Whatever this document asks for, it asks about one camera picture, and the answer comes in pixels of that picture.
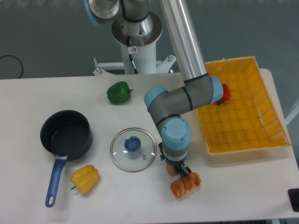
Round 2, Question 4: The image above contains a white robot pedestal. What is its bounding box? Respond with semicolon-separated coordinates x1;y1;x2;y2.
93;12;177;76

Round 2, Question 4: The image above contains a yellow plastic basket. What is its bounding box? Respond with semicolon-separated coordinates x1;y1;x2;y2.
197;56;292;155

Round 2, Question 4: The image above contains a black cable on floor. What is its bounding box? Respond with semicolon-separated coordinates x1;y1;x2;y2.
0;55;24;79

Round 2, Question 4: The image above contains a black pot blue handle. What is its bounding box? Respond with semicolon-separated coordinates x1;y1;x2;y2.
40;110;93;208

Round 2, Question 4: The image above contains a black device at edge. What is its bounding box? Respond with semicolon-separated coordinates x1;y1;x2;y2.
288;188;299;212

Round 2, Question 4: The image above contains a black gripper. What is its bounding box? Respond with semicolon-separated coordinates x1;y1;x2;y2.
158;142;191;177

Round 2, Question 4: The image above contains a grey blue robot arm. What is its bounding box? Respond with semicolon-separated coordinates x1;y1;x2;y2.
84;0;224;177

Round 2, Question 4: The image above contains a yellow bell pepper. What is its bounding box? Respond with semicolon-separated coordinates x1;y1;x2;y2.
70;165;100;194

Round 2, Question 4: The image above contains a green bell pepper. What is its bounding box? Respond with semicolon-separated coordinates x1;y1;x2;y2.
107;81;132;104

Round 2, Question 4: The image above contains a glass lid blue knob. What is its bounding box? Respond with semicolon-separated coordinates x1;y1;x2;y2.
110;127;157;173

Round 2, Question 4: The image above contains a brown egg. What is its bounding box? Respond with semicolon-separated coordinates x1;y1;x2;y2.
166;164;178;176

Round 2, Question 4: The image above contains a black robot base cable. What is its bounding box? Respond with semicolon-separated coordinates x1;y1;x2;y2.
126;35;140;75

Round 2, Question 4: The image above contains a red bell pepper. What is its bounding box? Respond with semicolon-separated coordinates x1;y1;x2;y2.
216;84;230;106

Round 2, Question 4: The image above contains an orange bread loaf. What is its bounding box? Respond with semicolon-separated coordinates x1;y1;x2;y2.
170;172;201;198

